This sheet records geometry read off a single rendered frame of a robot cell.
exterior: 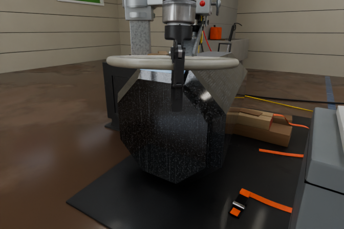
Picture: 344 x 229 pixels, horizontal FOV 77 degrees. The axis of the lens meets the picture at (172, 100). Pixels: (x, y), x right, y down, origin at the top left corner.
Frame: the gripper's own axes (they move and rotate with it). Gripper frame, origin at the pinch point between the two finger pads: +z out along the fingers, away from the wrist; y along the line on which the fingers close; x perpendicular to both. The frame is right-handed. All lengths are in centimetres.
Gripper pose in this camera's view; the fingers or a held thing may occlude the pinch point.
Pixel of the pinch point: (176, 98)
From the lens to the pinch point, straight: 63.5
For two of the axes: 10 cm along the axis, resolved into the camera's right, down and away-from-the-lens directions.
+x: -10.0, -0.1, -0.7
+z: -0.3, 9.7, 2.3
